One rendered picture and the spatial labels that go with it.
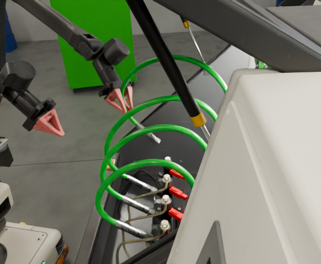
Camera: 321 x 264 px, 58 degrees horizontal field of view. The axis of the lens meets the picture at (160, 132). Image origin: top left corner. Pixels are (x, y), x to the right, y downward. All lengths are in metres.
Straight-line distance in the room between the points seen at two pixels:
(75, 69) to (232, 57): 3.33
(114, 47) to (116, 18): 3.11
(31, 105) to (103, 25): 3.26
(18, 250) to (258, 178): 1.78
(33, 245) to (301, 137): 1.79
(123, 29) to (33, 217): 2.60
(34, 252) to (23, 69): 1.26
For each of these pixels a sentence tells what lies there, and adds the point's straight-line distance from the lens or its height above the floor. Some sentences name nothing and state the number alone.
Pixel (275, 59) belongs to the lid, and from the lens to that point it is 0.36.
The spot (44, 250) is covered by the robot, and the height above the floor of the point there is 0.27.
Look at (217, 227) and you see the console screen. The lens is 0.30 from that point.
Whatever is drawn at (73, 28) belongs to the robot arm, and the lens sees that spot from 1.04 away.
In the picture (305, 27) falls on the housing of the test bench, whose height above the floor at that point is 1.50.
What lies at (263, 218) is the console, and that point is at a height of 1.51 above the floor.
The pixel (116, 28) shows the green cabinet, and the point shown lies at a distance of 4.07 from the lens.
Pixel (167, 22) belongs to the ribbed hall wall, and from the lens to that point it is 7.32.
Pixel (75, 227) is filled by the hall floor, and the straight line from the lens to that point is 2.31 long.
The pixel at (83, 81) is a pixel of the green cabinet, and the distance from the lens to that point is 4.27.
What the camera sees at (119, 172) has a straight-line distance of 0.59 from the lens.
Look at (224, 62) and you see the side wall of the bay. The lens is 1.07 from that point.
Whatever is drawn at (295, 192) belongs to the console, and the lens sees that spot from 0.20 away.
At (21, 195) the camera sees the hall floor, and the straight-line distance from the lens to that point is 2.74.
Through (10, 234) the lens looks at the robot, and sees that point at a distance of 2.04.
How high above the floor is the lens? 1.67
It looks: 32 degrees down
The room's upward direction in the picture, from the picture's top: 3 degrees counter-clockwise
